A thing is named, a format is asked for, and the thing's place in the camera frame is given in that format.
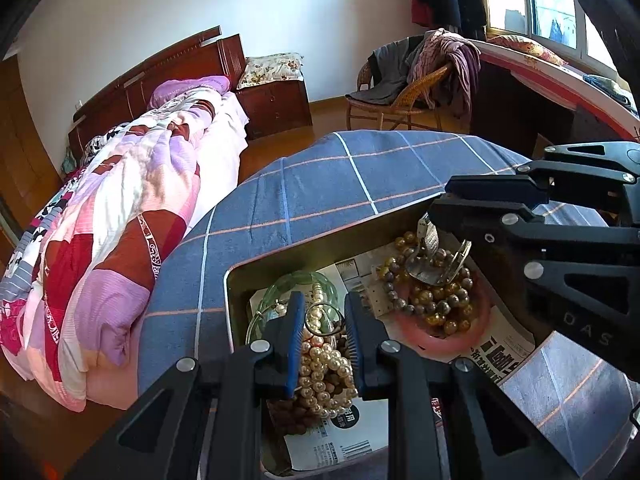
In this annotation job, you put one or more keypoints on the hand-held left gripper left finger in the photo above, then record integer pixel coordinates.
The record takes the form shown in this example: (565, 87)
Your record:
(295, 350)

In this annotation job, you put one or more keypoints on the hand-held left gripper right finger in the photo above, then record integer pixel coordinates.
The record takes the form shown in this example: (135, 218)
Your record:
(352, 345)

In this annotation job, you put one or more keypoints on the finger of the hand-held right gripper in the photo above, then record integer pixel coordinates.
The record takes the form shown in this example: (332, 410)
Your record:
(575, 270)
(490, 187)

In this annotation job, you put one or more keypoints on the green jade bangle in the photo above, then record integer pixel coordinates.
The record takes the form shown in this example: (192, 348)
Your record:
(280, 282)

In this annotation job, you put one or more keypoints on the pink tin box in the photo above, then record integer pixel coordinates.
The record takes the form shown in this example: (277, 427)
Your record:
(310, 255)

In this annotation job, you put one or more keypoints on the silver wristwatch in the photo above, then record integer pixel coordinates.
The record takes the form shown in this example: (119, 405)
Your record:
(430, 265)

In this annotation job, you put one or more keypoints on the blue folded clothes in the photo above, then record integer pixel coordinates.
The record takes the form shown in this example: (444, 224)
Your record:
(607, 90)

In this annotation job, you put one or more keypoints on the white earring card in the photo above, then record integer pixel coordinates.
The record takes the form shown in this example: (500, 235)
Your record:
(381, 300)

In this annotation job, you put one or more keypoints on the cardboard box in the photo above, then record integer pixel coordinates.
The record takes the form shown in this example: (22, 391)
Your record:
(541, 145)

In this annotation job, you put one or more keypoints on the pink bangle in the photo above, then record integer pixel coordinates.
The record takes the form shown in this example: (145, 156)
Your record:
(425, 342)

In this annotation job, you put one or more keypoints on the dark desk with pink top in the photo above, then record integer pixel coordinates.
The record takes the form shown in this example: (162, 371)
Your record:
(515, 105)

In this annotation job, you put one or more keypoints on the window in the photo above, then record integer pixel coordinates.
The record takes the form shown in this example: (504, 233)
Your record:
(550, 0)

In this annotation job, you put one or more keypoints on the red patterned cushion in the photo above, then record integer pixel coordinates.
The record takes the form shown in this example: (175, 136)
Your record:
(525, 50)

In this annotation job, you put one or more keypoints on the wicker chair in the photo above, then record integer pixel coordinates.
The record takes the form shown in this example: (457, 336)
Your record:
(415, 95)

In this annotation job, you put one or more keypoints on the blue checked tablecloth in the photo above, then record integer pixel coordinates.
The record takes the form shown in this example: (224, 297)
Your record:
(350, 175)

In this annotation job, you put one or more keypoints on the grey clothes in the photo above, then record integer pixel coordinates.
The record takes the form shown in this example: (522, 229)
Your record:
(387, 67)

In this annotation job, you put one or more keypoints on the white bed sheet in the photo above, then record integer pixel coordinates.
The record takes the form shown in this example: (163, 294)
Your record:
(225, 160)

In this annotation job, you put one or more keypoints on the pink patchwork quilt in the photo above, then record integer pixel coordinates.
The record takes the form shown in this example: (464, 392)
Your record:
(115, 220)

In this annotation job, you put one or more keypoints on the wooden nightstand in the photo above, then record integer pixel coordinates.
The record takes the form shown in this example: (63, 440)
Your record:
(277, 110)

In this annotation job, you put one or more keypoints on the floral cushion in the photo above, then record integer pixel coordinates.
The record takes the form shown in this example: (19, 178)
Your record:
(270, 71)

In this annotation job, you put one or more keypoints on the purple pillow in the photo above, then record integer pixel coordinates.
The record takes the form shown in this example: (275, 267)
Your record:
(185, 90)

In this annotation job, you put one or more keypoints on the wooden headboard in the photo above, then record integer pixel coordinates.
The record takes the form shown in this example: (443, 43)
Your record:
(150, 75)

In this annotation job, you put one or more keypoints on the wooden wardrobe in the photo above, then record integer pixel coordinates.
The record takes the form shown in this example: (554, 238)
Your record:
(22, 160)

